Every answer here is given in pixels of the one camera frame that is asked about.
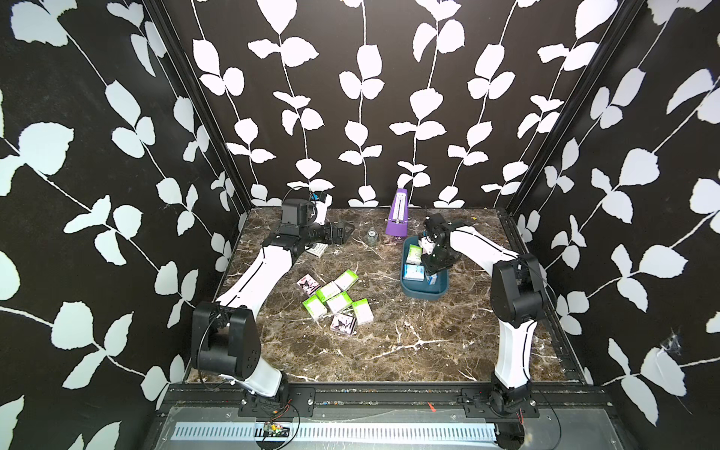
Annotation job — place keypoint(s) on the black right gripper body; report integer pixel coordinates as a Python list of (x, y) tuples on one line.
[(437, 261)]

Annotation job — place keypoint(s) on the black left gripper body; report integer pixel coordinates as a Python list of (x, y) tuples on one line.
[(327, 234)]

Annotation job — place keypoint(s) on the green pocket tissue pack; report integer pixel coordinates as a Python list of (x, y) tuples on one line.
[(414, 255)]

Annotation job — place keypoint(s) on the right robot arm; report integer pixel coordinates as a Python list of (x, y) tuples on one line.
[(517, 297)]

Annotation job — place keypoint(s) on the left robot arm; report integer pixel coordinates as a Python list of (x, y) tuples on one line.
[(225, 339)]

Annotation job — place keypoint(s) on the playing card box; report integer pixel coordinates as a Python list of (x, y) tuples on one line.
[(318, 249)]

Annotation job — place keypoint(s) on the teal plastic storage box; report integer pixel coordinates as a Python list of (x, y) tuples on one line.
[(421, 289)]

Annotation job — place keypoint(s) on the purple metronome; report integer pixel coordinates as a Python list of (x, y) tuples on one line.
[(397, 222)]

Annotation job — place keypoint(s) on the large green tissue pack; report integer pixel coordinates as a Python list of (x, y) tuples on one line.
[(346, 280)]

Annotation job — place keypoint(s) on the pink Kuromi tissue pack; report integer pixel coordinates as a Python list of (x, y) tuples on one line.
[(308, 284), (344, 324)]

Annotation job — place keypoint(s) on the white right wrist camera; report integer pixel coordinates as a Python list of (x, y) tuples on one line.
[(427, 245)]

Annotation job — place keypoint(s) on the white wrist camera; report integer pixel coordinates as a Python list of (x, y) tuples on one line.
[(427, 245), (320, 202)]

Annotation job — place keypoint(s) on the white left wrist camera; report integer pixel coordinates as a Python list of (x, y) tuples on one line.
[(320, 202)]

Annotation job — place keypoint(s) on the black front rail base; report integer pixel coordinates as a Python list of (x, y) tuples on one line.
[(449, 415)]

